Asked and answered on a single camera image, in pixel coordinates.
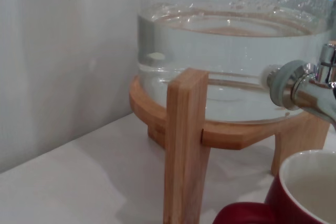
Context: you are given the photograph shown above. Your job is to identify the glass water dispenser jar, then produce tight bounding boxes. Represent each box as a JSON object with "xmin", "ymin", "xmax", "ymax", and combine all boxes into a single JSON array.
[{"xmin": 136, "ymin": 0, "xmax": 336, "ymax": 125}]

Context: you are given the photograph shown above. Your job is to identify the wooden dispenser stand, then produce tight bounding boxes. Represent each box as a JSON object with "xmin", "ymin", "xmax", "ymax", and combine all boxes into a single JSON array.
[{"xmin": 128, "ymin": 68, "xmax": 331, "ymax": 224}]

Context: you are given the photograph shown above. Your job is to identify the chrome faucet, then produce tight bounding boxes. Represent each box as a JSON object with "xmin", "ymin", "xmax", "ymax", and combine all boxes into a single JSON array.
[{"xmin": 266, "ymin": 42, "xmax": 336, "ymax": 130}]

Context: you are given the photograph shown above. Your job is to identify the red ceramic cup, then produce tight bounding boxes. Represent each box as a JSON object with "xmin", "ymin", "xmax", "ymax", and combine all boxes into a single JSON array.
[{"xmin": 212, "ymin": 149, "xmax": 336, "ymax": 224}]

